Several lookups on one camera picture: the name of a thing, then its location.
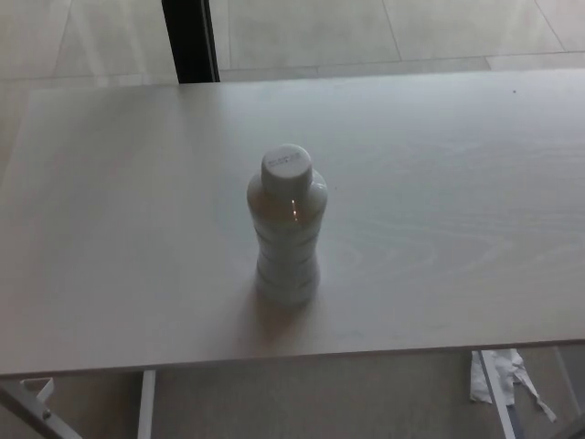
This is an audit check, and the white plastic bottle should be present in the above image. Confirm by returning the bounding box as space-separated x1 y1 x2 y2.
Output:
245 144 329 306

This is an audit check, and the white metal table leg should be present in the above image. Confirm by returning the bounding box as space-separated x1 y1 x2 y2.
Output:
136 369 157 439

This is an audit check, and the crumpled white paper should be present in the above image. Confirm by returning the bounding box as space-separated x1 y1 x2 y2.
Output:
469 348 558 423

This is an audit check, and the white slanted table leg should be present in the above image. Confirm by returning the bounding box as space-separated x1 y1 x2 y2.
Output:
477 350 523 439

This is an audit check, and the black vertical door frame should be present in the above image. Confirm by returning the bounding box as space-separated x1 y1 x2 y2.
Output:
161 0 222 85

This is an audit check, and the white table leg with bracket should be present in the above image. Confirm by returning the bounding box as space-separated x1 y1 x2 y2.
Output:
0 377 84 439

